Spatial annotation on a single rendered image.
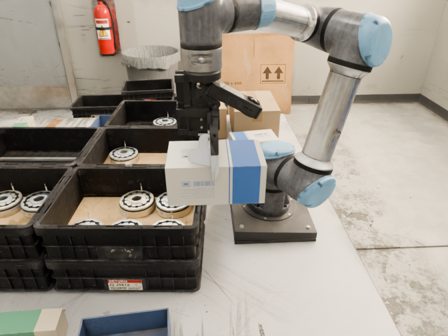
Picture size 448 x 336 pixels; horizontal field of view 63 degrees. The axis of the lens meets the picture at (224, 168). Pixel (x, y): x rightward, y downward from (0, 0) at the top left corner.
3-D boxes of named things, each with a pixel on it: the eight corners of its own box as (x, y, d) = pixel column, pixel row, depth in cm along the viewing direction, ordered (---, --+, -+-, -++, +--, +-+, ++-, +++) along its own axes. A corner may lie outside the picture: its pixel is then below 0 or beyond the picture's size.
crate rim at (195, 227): (204, 173, 114) (204, 166, 113) (198, 237, 88) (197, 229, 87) (76, 173, 114) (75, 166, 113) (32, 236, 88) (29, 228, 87)
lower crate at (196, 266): (206, 225, 124) (205, 195, 118) (201, 295, 99) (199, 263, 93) (88, 225, 125) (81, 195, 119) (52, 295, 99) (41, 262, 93)
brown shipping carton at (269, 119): (278, 141, 181) (281, 110, 173) (233, 142, 180) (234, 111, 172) (268, 118, 207) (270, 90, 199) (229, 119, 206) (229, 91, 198)
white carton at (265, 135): (235, 162, 162) (235, 143, 158) (229, 150, 173) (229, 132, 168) (277, 157, 166) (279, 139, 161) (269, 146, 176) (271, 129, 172)
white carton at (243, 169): (257, 173, 87) (259, 139, 82) (264, 203, 76) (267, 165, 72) (172, 175, 86) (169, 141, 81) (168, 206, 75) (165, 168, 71)
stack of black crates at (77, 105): (133, 131, 326) (128, 94, 309) (127, 146, 300) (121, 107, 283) (87, 132, 324) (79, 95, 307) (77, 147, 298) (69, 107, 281)
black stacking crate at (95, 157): (208, 155, 145) (207, 128, 139) (205, 197, 119) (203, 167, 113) (108, 155, 145) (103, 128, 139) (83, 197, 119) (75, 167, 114)
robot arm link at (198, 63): (221, 41, 69) (223, 51, 62) (221, 66, 71) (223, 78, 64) (181, 42, 69) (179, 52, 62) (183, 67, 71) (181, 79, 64)
